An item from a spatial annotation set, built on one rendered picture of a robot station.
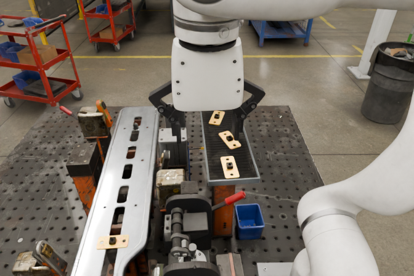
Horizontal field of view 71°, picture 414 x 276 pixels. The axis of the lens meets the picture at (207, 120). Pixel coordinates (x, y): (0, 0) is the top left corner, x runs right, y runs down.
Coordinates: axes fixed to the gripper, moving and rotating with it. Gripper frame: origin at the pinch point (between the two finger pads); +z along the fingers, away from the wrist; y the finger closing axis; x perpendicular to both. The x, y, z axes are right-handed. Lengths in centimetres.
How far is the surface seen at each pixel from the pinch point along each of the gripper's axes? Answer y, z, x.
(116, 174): 28, 45, -37
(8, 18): 184, 58, -286
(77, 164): 42, 42, -40
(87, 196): 43, 59, -40
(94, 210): 33, 45, -22
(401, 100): -202, 114, -185
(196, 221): 2.0, 29.0, -4.4
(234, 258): -6.4, 37.3, 0.5
